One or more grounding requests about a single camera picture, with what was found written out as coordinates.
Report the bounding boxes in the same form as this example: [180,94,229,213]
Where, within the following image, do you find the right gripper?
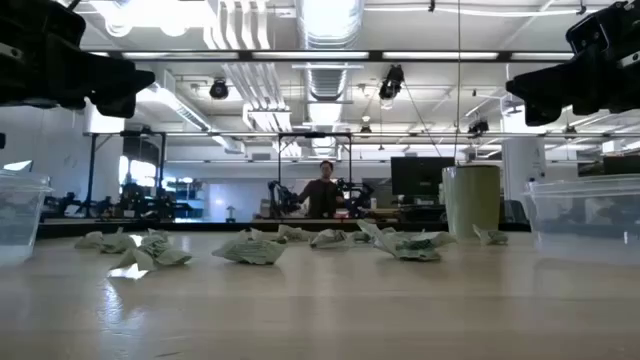
[504,0,640,127]

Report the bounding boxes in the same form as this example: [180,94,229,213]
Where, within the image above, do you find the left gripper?
[0,0,157,119]

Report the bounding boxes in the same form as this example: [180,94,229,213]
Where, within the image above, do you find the white round column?
[501,94,548,204]

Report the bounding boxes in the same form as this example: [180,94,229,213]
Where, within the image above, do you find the black round ceiling spotlight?
[208,78,230,100]

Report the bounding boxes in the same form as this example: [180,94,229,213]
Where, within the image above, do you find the dark wide monitor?
[577,154,640,177]

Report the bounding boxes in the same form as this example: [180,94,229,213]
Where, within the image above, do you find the black overhead beam with lights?
[84,48,576,63]

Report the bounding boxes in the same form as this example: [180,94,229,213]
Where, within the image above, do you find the clear plastic bin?
[0,169,54,266]
[522,173,640,266]

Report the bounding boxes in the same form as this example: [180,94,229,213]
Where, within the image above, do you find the translucent white cup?
[441,166,457,237]

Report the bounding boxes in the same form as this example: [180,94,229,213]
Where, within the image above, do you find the black computer monitor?
[390,156,456,197]

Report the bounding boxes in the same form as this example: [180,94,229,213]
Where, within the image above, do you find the person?
[298,159,346,220]

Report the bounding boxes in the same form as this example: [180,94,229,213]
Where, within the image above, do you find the black overhead camera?
[378,63,405,101]

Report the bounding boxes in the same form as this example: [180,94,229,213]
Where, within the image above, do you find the silver ceiling air duct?
[294,0,367,104]

